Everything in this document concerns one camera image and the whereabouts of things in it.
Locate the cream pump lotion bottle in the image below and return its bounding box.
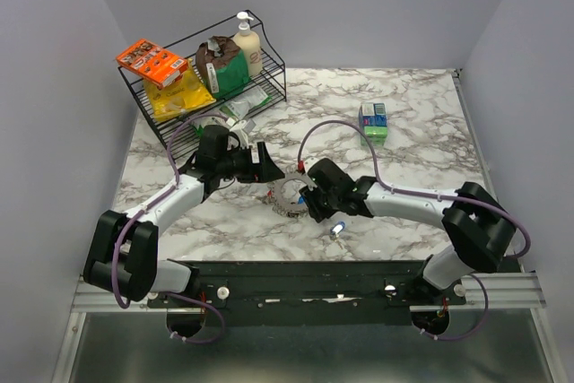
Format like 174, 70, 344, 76
232, 12, 263, 77

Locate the black wire shelf rack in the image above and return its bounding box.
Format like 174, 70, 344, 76
116, 10, 287, 161

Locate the green white snack packet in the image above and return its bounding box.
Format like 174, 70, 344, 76
191, 86, 271, 136

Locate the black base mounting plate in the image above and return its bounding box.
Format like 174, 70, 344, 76
147, 259, 467, 328

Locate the brown and green bag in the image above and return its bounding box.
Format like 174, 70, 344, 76
195, 36, 250, 100

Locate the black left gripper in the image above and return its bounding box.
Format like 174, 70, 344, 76
216, 141, 285, 183

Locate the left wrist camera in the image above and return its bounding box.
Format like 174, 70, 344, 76
226, 118, 256, 149

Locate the orange snack box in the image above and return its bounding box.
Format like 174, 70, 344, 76
116, 39, 188, 90

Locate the blue green small box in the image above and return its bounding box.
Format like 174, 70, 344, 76
358, 102, 388, 146

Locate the metal disc with key rings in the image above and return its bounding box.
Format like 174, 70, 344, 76
267, 170, 308, 218

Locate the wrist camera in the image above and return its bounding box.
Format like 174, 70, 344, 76
226, 118, 256, 149
296, 156, 318, 190

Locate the yellow chips bag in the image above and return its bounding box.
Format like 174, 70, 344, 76
143, 61, 216, 122

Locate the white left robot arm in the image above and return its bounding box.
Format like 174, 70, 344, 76
83, 125, 285, 308

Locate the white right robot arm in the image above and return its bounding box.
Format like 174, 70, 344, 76
300, 159, 517, 304

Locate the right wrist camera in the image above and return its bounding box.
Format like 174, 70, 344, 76
296, 156, 318, 190

